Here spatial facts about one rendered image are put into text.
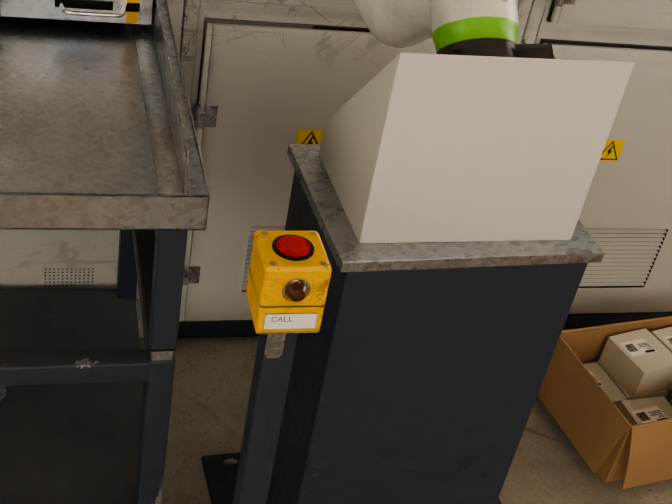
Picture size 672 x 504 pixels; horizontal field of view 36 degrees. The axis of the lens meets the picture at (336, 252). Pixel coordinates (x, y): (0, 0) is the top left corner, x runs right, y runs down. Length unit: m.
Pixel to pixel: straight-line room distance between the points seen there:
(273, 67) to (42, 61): 0.54
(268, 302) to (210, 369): 1.17
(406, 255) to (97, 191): 0.45
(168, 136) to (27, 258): 0.84
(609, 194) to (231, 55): 0.98
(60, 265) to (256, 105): 0.56
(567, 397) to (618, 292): 0.43
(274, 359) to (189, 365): 1.08
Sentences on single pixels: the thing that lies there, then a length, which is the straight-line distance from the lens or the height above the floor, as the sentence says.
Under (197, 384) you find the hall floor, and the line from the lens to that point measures 2.32.
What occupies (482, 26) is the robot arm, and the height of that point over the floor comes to 1.04.
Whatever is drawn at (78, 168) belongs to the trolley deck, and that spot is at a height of 0.85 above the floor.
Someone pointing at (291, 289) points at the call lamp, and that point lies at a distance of 1.17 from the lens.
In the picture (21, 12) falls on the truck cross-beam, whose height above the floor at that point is 0.87.
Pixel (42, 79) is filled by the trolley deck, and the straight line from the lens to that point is 1.62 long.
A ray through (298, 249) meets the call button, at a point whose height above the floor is 0.91.
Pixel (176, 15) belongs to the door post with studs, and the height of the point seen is 0.80.
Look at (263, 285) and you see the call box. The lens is 1.18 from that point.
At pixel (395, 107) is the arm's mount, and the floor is 0.98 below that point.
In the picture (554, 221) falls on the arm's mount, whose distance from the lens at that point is 1.60.
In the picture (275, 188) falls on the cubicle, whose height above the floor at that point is 0.43.
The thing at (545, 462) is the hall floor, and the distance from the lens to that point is 2.35.
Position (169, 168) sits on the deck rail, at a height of 0.85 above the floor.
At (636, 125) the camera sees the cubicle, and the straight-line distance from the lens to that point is 2.40.
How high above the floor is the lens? 1.59
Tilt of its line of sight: 35 degrees down
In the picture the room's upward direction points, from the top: 11 degrees clockwise
